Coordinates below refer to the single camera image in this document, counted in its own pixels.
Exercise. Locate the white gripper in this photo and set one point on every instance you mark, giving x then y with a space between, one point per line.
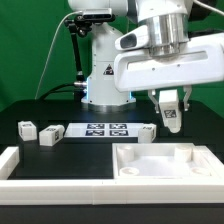
137 70

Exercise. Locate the white fiducial marker sheet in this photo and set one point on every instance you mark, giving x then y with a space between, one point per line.
100 130

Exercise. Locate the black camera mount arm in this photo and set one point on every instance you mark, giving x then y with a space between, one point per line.
78 50

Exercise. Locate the white square tabletop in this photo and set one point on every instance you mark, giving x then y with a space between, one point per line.
164 161

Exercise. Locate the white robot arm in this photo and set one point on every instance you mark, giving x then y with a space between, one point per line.
167 22

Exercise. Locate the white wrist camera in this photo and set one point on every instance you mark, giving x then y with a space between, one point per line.
137 38

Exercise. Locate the white U-shaped fence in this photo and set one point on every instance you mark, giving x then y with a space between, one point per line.
103 191

